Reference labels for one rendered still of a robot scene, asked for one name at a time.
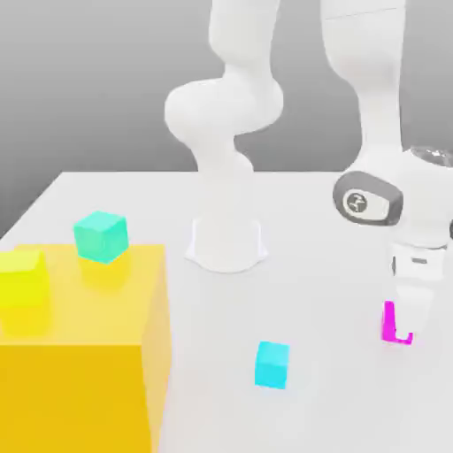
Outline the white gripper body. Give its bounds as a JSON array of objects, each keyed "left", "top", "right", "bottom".
[{"left": 395, "top": 282, "right": 436, "bottom": 336}]

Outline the small magenta cube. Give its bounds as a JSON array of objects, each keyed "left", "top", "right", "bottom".
[{"left": 380, "top": 300, "right": 414, "bottom": 347}]

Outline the small cyan cube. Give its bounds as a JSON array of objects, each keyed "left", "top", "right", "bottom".
[{"left": 253, "top": 340, "right": 291, "bottom": 391}]

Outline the small teal cube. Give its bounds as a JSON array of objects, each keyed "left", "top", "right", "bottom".
[{"left": 73, "top": 210, "right": 129, "bottom": 265}]

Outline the small yellow cube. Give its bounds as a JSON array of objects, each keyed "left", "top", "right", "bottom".
[{"left": 0, "top": 248, "right": 50, "bottom": 319}]

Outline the large orange box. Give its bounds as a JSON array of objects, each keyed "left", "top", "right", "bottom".
[{"left": 0, "top": 242, "right": 173, "bottom": 453}]

